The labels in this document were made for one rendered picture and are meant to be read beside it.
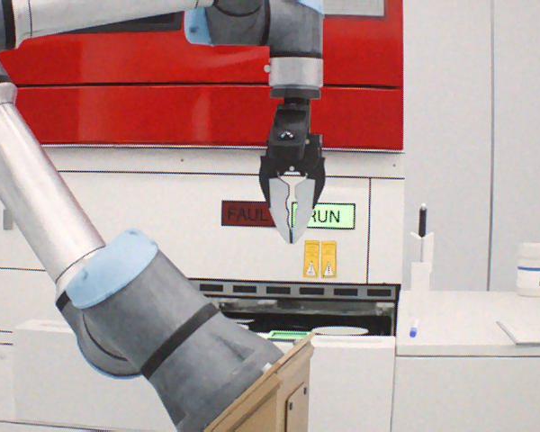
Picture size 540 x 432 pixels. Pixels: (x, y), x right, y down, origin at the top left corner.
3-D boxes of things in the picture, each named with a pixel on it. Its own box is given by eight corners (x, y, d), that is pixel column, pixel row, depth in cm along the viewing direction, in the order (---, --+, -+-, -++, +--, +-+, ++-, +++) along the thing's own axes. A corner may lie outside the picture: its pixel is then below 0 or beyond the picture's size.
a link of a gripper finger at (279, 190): (294, 241, 172) (295, 175, 171) (290, 244, 166) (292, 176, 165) (272, 240, 172) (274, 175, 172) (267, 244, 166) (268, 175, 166)
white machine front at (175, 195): (-5, 340, 236) (-5, 146, 233) (397, 362, 227) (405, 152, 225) (-10, 343, 232) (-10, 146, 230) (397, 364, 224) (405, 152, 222)
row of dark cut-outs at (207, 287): (163, 292, 229) (163, 278, 229) (394, 299, 224) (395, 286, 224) (162, 292, 228) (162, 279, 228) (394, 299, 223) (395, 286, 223)
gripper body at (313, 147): (323, 175, 173) (325, 91, 172) (319, 177, 164) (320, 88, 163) (270, 175, 173) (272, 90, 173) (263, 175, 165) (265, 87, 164)
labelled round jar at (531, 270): (514, 292, 219) (517, 242, 218) (549, 292, 218) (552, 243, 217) (517, 297, 212) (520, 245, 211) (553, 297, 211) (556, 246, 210)
